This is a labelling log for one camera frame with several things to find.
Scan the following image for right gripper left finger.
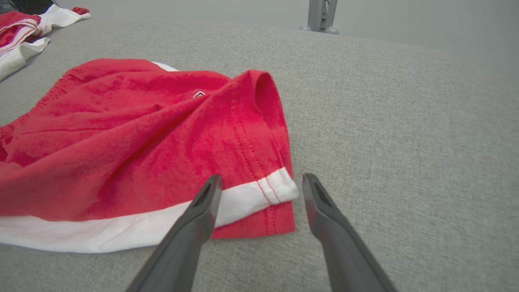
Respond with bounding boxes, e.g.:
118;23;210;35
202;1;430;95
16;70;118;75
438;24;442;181
126;174;223;292

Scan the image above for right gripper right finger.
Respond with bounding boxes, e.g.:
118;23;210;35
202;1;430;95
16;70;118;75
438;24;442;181
302;173;398;292

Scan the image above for red shorts white trim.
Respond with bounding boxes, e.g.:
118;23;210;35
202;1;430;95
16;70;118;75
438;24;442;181
0;58;300;254

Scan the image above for red jersey white sleeves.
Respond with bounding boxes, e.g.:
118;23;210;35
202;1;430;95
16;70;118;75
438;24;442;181
0;4;91;82

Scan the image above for grey partition post with feet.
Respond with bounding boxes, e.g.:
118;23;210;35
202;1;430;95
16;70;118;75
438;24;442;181
299;0;340;35

